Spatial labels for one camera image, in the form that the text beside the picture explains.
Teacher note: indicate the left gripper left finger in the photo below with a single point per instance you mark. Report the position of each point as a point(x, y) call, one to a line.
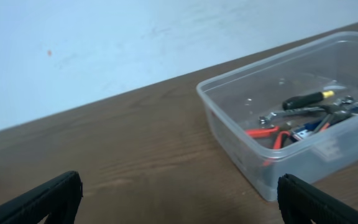
point(55, 201)

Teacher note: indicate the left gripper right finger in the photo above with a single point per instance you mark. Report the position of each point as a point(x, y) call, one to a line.
point(301, 203)

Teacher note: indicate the blue precision screwdriver set case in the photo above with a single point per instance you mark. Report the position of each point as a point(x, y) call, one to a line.
point(306, 130)

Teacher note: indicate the red handled pliers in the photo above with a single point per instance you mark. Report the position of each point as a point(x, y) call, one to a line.
point(281, 134)

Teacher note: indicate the silver combination wrench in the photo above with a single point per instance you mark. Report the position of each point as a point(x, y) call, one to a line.
point(347, 103)

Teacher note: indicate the black yellow screwdriver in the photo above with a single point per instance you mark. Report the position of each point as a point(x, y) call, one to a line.
point(305, 100)

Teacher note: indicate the small claw hammer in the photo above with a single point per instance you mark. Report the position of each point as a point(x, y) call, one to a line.
point(334, 114)

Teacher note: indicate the clear plastic container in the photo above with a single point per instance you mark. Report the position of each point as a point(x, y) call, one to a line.
point(235, 100)

